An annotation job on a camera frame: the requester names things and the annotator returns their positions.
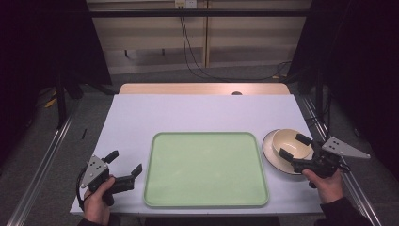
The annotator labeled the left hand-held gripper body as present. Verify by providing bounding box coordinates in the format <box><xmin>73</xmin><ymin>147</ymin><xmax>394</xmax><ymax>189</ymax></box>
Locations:
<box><xmin>79</xmin><ymin>154</ymin><xmax>136</xmax><ymax>207</ymax></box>

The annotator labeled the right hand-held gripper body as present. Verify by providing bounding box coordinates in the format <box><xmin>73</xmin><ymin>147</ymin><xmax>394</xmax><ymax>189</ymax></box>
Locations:
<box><xmin>291</xmin><ymin>136</ymin><xmax>372</xmax><ymax>189</ymax></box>

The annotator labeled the cream bowl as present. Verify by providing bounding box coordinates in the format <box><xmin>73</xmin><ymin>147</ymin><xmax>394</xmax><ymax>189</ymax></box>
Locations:
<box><xmin>271</xmin><ymin>128</ymin><xmax>313</xmax><ymax>160</ymax></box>

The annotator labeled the cream plate with dark rim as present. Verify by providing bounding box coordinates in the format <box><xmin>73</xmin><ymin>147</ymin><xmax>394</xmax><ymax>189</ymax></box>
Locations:
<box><xmin>262</xmin><ymin>128</ymin><xmax>315</xmax><ymax>176</ymax></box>

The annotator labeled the person's right hand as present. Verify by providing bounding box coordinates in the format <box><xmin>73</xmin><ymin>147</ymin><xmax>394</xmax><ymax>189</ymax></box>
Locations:
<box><xmin>301</xmin><ymin>169</ymin><xmax>345</xmax><ymax>205</ymax></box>

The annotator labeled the person's left hand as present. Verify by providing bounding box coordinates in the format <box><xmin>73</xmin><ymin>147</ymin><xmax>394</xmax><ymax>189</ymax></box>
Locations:
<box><xmin>82</xmin><ymin>176</ymin><xmax>117</xmax><ymax>226</ymax></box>

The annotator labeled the light green tray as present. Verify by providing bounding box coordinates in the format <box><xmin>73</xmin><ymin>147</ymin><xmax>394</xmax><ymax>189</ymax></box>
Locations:
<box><xmin>143</xmin><ymin>131</ymin><xmax>270</xmax><ymax>209</ymax></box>

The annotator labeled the white table mat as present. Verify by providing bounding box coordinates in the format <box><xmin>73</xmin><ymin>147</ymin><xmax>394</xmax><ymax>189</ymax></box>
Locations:
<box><xmin>69</xmin><ymin>93</ymin><xmax>324</xmax><ymax>218</ymax></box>

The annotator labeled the yellow floor tape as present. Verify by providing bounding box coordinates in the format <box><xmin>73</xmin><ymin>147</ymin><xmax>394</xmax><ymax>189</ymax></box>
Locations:
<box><xmin>43</xmin><ymin>89</ymin><xmax>59</xmax><ymax>109</ymax></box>

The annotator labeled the black curtain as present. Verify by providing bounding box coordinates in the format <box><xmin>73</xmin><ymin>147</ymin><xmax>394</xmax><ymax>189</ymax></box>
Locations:
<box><xmin>0</xmin><ymin>0</ymin><xmax>113</xmax><ymax>168</ymax></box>
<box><xmin>287</xmin><ymin>0</ymin><xmax>399</xmax><ymax>182</ymax></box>

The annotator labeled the black horizontal bar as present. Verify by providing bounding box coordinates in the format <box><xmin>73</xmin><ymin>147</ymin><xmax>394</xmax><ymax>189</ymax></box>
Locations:
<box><xmin>88</xmin><ymin>8</ymin><xmax>312</xmax><ymax>19</ymax></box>

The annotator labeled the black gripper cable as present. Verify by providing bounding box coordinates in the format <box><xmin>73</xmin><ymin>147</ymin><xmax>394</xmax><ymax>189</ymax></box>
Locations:
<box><xmin>75</xmin><ymin>167</ymin><xmax>92</xmax><ymax>212</ymax></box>

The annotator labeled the aluminium floor rail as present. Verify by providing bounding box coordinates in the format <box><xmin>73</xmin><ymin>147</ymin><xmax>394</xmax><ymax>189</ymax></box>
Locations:
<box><xmin>6</xmin><ymin>102</ymin><xmax>82</xmax><ymax>226</ymax></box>
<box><xmin>300</xmin><ymin>94</ymin><xmax>383</xmax><ymax>226</ymax></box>

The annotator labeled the long black wall cable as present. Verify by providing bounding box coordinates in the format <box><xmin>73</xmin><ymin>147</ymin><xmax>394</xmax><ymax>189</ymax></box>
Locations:
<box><xmin>179</xmin><ymin>6</ymin><xmax>294</xmax><ymax>82</ymax></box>

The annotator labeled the wooden wall post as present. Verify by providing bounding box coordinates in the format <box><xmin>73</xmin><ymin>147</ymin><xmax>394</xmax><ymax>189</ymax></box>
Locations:
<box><xmin>202</xmin><ymin>0</ymin><xmax>212</xmax><ymax>69</ymax></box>

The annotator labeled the white wall socket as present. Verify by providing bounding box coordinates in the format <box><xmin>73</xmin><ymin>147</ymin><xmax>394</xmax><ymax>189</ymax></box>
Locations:
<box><xmin>174</xmin><ymin>0</ymin><xmax>199</xmax><ymax>9</ymax></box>

